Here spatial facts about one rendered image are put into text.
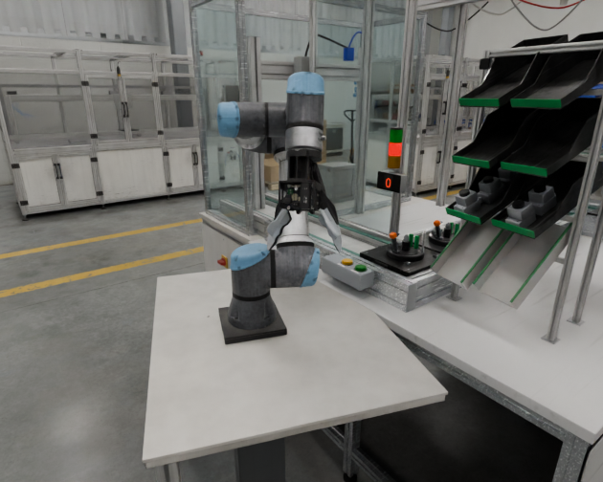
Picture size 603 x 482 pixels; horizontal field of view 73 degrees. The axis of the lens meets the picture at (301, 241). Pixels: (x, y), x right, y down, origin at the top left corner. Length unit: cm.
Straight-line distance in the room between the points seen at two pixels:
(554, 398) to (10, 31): 890
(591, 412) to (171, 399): 97
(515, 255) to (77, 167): 573
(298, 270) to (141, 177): 549
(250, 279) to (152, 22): 864
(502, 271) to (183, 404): 95
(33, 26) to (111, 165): 346
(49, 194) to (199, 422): 556
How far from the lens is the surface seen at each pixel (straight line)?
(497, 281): 133
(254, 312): 124
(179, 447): 97
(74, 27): 924
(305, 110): 82
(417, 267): 150
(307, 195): 78
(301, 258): 120
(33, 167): 631
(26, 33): 909
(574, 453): 121
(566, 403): 120
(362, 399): 105
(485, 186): 135
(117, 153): 644
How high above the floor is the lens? 154
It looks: 20 degrees down
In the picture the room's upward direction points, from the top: straight up
